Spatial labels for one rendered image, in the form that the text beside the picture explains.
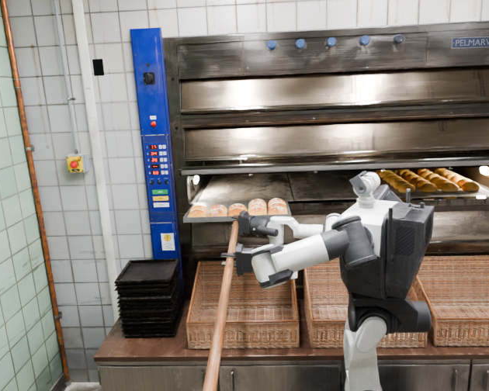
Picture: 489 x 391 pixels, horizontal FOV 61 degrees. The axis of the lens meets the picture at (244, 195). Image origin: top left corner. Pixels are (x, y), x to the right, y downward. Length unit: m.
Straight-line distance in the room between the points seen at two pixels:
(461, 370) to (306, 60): 1.71
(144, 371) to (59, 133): 1.36
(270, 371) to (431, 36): 1.87
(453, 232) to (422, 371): 0.81
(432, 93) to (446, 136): 0.25
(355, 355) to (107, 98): 1.78
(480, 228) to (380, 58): 1.11
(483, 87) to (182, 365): 2.09
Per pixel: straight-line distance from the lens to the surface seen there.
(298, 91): 2.32
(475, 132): 2.58
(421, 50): 2.47
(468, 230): 2.69
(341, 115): 2.35
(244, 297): 2.52
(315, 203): 2.41
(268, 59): 2.33
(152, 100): 2.36
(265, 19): 2.34
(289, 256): 1.29
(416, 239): 1.43
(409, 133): 2.46
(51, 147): 2.63
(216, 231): 2.47
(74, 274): 2.81
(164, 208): 2.44
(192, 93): 2.35
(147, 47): 2.37
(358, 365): 1.73
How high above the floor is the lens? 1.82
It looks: 14 degrees down
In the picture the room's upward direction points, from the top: 3 degrees counter-clockwise
